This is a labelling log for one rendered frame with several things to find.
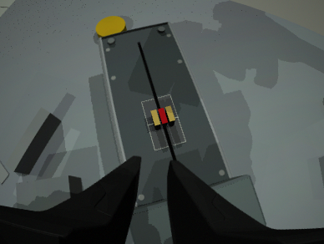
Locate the yellow short cylinder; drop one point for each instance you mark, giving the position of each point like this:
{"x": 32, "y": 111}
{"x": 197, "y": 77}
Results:
{"x": 110, "y": 25}

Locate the black rectangular block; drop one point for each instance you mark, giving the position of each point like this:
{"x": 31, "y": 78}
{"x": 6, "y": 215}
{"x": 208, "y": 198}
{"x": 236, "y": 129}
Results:
{"x": 34, "y": 140}

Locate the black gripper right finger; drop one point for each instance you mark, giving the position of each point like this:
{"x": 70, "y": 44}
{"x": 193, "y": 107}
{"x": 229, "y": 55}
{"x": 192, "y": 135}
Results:
{"x": 198, "y": 215}

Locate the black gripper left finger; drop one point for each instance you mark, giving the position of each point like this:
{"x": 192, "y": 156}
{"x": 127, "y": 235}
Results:
{"x": 99, "y": 215}

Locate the dark grey block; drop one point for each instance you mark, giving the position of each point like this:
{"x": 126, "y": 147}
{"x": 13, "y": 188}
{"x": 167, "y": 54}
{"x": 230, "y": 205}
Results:
{"x": 40, "y": 195}

